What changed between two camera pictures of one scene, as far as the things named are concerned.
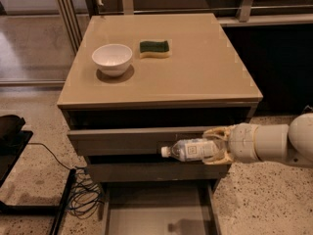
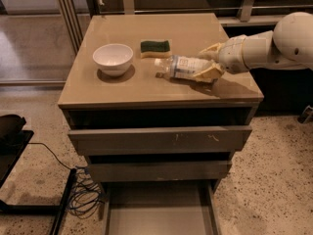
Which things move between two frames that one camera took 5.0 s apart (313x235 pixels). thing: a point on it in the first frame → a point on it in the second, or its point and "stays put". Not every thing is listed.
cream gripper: x=243 y=143 → x=232 y=55
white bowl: x=112 y=59 stays put
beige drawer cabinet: x=135 y=82 stays put
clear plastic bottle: x=195 y=150 → x=178 y=67
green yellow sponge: x=156 y=49 stays put
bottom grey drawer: x=159 y=208 stays put
